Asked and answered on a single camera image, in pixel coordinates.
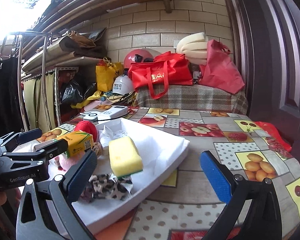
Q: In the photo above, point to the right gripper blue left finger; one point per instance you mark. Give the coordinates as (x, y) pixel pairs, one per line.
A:
(78, 175)

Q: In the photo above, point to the red helmet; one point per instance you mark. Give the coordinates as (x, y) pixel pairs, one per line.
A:
(136, 56)

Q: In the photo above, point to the cream foam roll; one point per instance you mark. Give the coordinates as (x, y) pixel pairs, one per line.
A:
(194, 47)

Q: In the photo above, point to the black white patterned cloth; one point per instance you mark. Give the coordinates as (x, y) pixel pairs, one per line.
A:
(107, 186)

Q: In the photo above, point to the white cardboard tray box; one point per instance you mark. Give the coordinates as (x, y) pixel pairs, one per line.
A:
(52, 209)

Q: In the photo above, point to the white helmet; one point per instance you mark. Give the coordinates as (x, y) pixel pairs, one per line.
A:
(123, 85)

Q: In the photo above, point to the yellow shopping bag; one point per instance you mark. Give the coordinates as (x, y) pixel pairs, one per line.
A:
(106, 73)

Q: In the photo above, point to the metal storage shelf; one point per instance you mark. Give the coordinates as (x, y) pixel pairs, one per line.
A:
(41, 90)

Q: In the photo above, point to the red plush apple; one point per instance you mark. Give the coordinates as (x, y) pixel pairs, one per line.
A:
(88, 127)

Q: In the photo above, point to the pink fluffy plush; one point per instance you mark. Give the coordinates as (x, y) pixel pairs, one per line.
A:
(63, 163)

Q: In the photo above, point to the plaid blanket cushion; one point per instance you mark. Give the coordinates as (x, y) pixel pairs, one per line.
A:
(195, 97)

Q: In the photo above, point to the yellow tissue pack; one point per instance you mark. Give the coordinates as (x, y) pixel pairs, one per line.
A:
(78, 141)

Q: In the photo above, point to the large white foam block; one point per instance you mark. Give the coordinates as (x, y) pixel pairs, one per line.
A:
(161, 153)

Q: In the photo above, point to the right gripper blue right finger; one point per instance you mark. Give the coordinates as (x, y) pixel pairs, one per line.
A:
(220, 178)

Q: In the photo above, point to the black hanging clothes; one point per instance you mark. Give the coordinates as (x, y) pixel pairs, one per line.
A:
(10, 116)

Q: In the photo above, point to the white wireless charger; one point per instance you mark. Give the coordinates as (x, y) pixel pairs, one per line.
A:
(90, 116)

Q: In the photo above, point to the red tote bag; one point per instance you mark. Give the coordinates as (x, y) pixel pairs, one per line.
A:
(166, 69)

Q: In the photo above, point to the black plastic bag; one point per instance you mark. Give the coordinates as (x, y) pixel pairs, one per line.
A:
(76, 92)

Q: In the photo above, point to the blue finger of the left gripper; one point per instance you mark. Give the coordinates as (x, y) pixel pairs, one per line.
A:
(48, 152)
(18, 138)

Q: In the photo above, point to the red bag on floor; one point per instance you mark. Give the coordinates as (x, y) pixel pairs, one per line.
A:
(273, 132)

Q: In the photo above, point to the fruit print tablecloth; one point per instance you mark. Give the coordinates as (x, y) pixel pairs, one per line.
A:
(171, 174)

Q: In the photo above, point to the yellow green scrub sponge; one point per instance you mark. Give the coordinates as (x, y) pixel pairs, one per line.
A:
(124, 157)

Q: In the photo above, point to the red plastic bag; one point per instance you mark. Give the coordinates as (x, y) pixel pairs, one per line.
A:
(220, 71)

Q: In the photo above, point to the white power bank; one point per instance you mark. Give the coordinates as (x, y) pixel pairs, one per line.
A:
(112, 113)

